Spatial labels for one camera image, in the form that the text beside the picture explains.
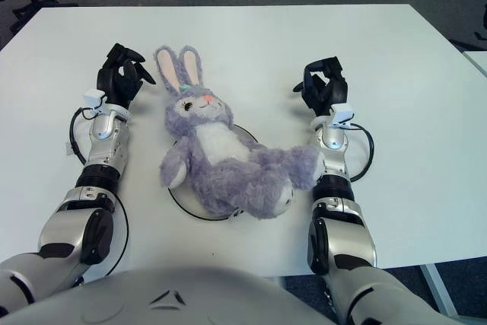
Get silver robot torso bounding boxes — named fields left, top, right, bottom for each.
left=0, top=263, right=338, bottom=325

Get white plate with black rim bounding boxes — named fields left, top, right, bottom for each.
left=167, top=123, right=263, bottom=221

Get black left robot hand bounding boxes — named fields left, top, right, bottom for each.
left=95, top=43, right=157, bottom=110

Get black chair base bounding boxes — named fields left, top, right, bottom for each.
left=450, top=3, right=487, bottom=51

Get purple plush bunny doll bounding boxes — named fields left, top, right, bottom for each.
left=153, top=43, right=326, bottom=220

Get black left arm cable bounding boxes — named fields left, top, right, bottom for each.
left=68, top=107, right=129, bottom=280

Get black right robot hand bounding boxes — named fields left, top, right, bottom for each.
left=292, top=56, right=350, bottom=117

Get white side table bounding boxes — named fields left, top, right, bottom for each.
left=462, top=50, right=487, bottom=77

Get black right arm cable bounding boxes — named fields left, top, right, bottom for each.
left=348, top=122, right=376, bottom=183

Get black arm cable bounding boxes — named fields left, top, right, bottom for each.
left=68, top=107, right=129, bottom=280
left=348, top=122, right=376, bottom=183

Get white table leg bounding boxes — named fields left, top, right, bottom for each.
left=420, top=263, right=463, bottom=320

